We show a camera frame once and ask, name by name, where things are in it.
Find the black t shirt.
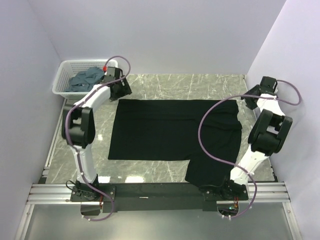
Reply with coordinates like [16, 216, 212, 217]
[108, 99, 242, 187]

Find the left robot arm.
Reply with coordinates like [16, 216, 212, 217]
[61, 66, 132, 201]

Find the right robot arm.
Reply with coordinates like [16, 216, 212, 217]
[219, 76, 293, 200]

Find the grey blue t shirt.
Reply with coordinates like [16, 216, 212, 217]
[65, 66, 105, 92]

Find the white plastic laundry basket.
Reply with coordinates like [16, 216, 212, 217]
[52, 59, 107, 99]

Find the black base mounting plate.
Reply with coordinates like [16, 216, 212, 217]
[70, 182, 249, 213]

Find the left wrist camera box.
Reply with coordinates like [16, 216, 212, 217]
[102, 66, 118, 75]

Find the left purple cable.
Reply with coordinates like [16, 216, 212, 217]
[64, 55, 131, 222]

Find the aluminium rail frame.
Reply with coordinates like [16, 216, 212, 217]
[16, 102, 302, 240]

